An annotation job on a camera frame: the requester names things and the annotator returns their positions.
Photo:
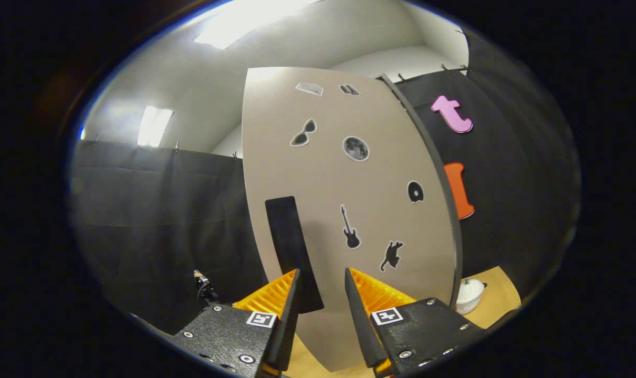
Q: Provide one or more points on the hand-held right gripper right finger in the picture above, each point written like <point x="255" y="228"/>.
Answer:
<point x="361" y="325"/>

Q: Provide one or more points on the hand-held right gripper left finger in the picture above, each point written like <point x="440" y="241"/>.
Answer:
<point x="286" y="331"/>

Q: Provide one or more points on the beige cabinet door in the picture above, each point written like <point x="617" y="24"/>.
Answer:
<point x="318" y="178"/>

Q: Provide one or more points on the grey cabinet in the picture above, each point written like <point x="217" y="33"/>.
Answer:
<point x="458" y="262"/>

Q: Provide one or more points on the black backdrop cloth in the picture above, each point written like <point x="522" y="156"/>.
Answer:
<point x="165" y="210"/>

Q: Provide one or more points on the small ceiling light panel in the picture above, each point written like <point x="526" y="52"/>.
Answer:
<point x="155" y="126"/>

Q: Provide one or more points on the large ceiling light panel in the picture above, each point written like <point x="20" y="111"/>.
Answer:
<point x="239" y="23"/>

